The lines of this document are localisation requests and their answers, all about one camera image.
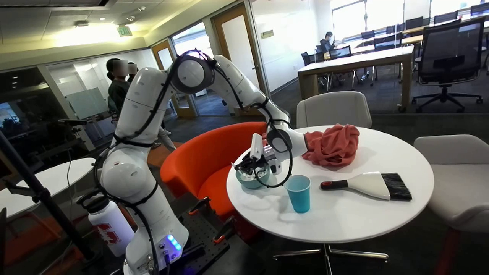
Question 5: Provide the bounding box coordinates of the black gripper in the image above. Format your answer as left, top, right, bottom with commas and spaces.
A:
233, 147, 276, 176

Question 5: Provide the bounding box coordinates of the red cloth garment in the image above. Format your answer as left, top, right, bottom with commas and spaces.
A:
302, 124, 360, 168

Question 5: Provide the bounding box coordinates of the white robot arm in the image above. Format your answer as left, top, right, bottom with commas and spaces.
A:
94, 49, 307, 275

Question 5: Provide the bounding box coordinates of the teal bowl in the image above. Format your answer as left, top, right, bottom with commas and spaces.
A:
235, 167, 272, 190

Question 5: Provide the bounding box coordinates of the orange armchair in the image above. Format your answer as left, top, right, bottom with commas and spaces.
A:
159, 122, 265, 220

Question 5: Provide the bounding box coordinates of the blue plastic cup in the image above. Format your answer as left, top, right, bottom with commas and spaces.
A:
285, 176, 310, 214

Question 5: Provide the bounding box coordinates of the long wooden table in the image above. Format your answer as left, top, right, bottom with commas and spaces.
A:
296, 46, 414, 113

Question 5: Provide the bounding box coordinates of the grey chair behind table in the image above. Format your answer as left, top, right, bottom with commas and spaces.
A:
296, 90, 371, 129

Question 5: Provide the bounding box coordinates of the white dustpan brush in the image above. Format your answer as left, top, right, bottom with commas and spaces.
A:
319, 171, 412, 202

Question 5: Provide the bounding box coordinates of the seated person far back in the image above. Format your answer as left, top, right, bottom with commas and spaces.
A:
316, 32, 334, 61

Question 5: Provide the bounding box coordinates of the person with teal backpack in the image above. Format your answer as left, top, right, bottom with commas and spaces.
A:
105, 58, 129, 118

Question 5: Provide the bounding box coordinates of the person in dark clothes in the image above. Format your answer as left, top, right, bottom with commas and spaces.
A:
126, 63, 139, 83

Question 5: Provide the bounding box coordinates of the white water bottle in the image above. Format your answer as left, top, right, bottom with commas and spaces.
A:
76, 190, 134, 257

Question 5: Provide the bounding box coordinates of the grey chair at right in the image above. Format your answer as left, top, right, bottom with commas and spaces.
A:
414, 135, 489, 232

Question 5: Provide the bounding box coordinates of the black tripod pole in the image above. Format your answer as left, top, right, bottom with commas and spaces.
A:
0, 132, 94, 261

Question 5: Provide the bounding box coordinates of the black office chair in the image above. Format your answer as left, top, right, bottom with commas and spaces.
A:
412, 20, 484, 112

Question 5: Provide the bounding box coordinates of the small round white table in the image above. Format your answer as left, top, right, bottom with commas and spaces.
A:
0, 158, 94, 217

